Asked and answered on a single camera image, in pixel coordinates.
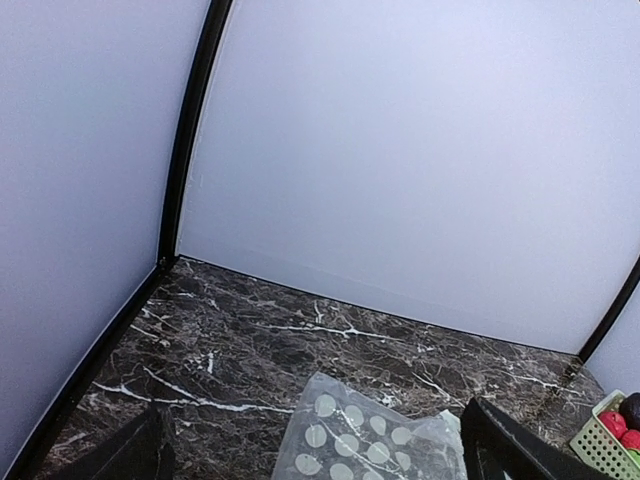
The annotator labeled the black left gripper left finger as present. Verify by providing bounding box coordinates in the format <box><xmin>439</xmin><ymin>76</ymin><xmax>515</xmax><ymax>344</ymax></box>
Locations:
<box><xmin>48</xmin><ymin>407</ymin><xmax>175</xmax><ymax>480</ymax></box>

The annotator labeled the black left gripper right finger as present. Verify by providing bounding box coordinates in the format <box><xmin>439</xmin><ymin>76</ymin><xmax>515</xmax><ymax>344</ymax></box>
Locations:
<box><xmin>461</xmin><ymin>397</ymin><xmax>605</xmax><ymax>480</ymax></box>

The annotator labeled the red fake apple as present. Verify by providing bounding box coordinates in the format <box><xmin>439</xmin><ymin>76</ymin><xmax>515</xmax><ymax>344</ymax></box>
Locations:
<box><xmin>598</xmin><ymin>411</ymin><xmax>627</xmax><ymax>440</ymax></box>

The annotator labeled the red fake round fruit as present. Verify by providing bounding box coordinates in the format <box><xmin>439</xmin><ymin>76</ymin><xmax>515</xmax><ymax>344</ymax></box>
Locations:
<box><xmin>619</xmin><ymin>429</ymin><xmax>640</xmax><ymax>451</ymax></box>

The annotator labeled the purple fake eggplant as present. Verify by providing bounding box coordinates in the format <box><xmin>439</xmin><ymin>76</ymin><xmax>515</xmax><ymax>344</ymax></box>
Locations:
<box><xmin>618</xmin><ymin>392</ymin><xmax>640</xmax><ymax>431</ymax></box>

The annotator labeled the clear zip top bag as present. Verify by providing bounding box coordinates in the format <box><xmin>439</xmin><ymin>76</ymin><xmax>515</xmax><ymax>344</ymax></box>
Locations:
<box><xmin>272</xmin><ymin>372</ymin><xmax>467</xmax><ymax>480</ymax></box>

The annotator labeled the pale green plastic basket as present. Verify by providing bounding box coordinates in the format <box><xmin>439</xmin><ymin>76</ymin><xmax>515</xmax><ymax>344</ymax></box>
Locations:
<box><xmin>569</xmin><ymin>390</ymin><xmax>639</xmax><ymax>480</ymax></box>

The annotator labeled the black right corner frame post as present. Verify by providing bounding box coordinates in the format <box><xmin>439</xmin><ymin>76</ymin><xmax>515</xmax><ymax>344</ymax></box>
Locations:
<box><xmin>578</xmin><ymin>259</ymin><xmax>640</xmax><ymax>364</ymax></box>

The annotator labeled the black corner frame post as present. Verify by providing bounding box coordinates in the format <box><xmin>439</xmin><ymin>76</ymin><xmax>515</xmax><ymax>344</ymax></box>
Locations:
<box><xmin>578</xmin><ymin>259</ymin><xmax>640</xmax><ymax>364</ymax></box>
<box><xmin>156</xmin><ymin>0</ymin><xmax>232</xmax><ymax>269</ymax></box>

